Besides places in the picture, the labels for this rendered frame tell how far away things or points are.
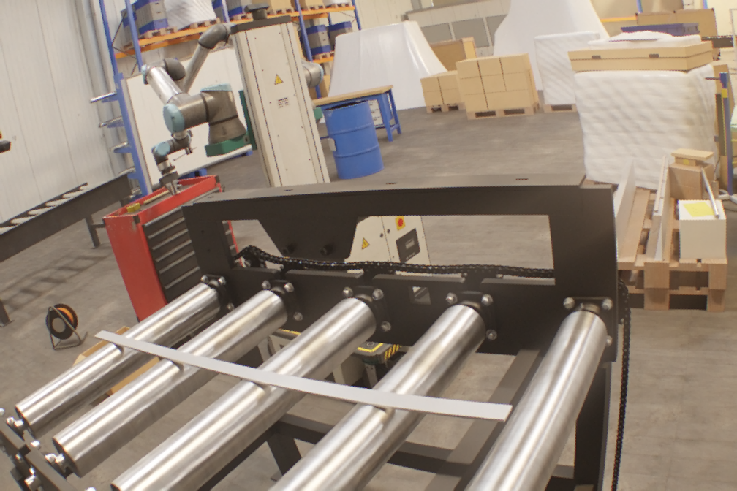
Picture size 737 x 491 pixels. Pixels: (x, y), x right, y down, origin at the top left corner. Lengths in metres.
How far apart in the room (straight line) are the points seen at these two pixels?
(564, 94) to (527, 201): 8.27
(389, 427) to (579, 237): 0.54
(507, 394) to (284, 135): 1.82
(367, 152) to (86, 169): 6.98
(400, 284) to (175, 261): 2.27
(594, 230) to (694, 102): 3.20
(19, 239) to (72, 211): 0.78
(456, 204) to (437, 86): 10.11
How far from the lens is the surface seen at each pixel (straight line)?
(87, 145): 12.18
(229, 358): 1.47
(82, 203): 6.56
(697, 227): 2.85
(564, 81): 9.40
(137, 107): 5.84
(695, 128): 4.37
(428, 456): 1.74
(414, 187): 1.28
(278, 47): 2.71
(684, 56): 4.22
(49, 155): 11.76
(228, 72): 6.10
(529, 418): 0.90
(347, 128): 6.80
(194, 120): 2.57
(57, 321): 4.52
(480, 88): 9.63
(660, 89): 4.28
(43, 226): 6.30
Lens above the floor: 1.49
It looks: 19 degrees down
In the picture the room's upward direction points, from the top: 13 degrees counter-clockwise
